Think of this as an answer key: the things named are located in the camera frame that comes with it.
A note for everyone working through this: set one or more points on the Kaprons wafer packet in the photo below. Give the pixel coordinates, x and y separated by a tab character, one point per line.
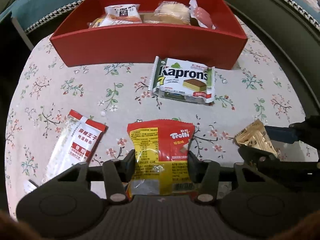
182	81

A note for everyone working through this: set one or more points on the red yellow Trolli packet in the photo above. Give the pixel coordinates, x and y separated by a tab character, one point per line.
161	153

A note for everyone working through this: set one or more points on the white noodle snack packet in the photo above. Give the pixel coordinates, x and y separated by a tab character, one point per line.
121	14

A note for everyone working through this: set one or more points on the gold foil snack packet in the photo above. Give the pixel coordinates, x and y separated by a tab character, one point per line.
255	136

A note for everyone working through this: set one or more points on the yellow biscuit packet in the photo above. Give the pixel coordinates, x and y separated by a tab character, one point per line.
96	23

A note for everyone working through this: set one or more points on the pink sausage packet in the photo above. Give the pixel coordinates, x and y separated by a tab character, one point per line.
200	15

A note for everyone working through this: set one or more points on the red cardboard box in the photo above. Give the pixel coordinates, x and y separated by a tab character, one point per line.
78	44

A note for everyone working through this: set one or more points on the round white cake packet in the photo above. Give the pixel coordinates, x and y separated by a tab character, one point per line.
168	12

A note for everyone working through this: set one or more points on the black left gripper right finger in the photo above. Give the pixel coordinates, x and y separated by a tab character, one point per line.
204	174

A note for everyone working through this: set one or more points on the red white spicy strip packet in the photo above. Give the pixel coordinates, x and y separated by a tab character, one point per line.
65	141

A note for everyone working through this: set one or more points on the floral tablecloth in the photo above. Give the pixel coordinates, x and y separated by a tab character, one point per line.
117	94

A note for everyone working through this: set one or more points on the green sofa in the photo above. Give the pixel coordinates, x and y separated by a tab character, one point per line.
284	25

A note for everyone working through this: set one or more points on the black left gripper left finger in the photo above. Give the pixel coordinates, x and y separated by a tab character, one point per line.
117	172

